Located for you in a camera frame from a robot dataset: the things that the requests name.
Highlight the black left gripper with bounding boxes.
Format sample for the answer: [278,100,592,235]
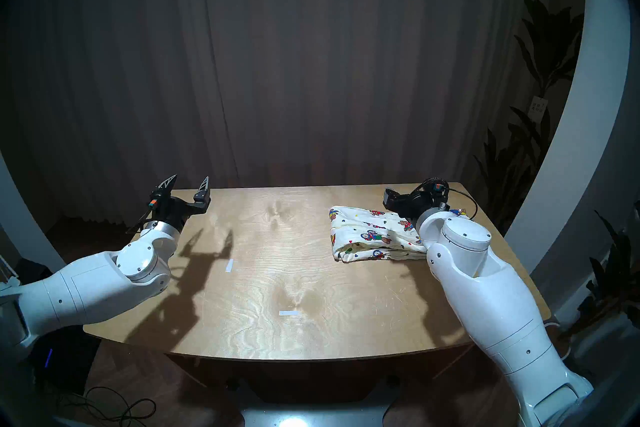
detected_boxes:
[145,174,211,234]

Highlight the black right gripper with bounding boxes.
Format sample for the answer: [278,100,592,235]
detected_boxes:
[399,190,451,224]

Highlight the white bear print pants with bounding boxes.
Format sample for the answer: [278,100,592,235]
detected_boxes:
[327,205,468,262]

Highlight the narrow grey curved arch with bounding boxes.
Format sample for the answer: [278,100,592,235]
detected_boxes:
[0,151,66,276]

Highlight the wide white curved arch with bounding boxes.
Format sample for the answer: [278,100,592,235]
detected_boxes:
[505,0,640,281]

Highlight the brown pleated curtain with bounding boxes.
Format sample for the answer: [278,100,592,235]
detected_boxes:
[5,0,586,226]

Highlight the tall dark leafy plant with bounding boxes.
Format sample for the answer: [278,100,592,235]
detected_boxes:
[472,0,586,234]

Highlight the black computer case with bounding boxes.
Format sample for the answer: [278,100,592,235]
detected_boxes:
[17,258,101,394]

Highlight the dark potted plant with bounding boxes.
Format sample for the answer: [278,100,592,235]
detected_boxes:
[560,201,640,346]

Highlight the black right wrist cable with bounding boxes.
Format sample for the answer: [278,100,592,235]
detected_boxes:
[415,177,478,221]

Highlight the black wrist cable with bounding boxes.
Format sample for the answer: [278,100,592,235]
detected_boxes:
[415,177,478,221]
[125,210,153,234]

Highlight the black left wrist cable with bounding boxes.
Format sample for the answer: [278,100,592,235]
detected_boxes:
[125,210,153,234]

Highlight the black floor cable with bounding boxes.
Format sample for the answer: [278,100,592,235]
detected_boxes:
[50,386,158,427]

